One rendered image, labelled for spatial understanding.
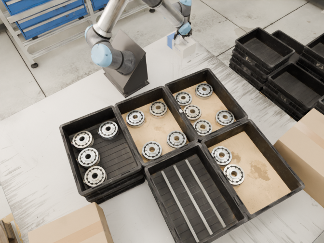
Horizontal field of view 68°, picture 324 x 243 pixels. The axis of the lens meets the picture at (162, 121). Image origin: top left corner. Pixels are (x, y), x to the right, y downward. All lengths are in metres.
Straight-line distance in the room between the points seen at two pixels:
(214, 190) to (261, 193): 0.22
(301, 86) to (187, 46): 1.07
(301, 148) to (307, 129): 0.12
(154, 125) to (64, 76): 1.75
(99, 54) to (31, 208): 0.88
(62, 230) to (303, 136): 1.21
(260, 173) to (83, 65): 2.27
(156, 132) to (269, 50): 1.43
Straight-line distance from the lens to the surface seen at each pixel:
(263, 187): 1.28
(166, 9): 1.36
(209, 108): 1.41
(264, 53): 2.35
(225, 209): 1.20
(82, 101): 1.68
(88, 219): 1.18
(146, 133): 1.31
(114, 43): 1.66
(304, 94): 2.31
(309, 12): 3.97
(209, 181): 1.22
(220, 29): 3.31
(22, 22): 2.90
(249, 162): 1.30
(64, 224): 1.21
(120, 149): 1.29
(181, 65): 1.80
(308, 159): 1.34
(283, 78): 2.36
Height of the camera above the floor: 1.97
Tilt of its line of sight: 58 degrees down
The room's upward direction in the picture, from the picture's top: 2 degrees counter-clockwise
